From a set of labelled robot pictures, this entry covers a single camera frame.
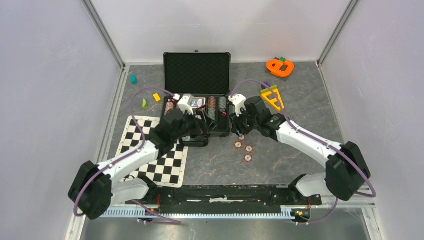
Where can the yellow triangle toy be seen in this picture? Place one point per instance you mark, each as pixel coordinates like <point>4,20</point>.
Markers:
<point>273,97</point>

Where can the purple toy block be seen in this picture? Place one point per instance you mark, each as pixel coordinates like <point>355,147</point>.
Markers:
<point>265,85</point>

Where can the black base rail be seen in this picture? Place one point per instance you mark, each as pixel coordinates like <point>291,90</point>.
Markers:
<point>229,201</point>

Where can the teal toy block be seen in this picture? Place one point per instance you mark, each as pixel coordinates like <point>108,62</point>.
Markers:
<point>133,79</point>

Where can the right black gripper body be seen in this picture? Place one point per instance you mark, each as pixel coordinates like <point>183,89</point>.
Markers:
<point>242,123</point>

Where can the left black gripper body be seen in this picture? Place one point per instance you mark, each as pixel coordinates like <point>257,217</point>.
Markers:
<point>190,124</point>

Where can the grey green chip roll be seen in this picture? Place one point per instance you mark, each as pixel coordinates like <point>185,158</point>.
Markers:
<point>222,104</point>

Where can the yellow toy block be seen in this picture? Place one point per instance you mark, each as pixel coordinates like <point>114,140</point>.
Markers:
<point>157,97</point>

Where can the black poker carrying case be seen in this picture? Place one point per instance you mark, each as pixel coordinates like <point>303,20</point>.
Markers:
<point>204,75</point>

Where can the orange toy track piece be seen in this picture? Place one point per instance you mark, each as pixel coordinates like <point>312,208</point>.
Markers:
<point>280,67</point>

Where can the brown poker chip roll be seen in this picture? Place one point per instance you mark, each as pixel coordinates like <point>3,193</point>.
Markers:
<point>212,102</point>

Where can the blue playing card deck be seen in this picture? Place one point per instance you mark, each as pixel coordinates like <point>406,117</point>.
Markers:
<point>198,102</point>

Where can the black white chessboard mat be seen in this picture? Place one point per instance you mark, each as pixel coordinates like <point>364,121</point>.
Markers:
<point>167,171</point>

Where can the pink brown chip roll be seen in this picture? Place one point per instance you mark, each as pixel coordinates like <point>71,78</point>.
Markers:
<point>168,107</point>

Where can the green blue chip roll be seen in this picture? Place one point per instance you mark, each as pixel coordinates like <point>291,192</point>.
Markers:
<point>212,114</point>

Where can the green half-round block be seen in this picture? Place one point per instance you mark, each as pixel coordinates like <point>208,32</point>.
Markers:
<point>144,104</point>

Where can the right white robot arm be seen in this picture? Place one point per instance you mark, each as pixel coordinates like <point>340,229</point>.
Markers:
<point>345,169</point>

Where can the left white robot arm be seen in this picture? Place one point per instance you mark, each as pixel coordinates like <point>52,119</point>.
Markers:
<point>96,187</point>

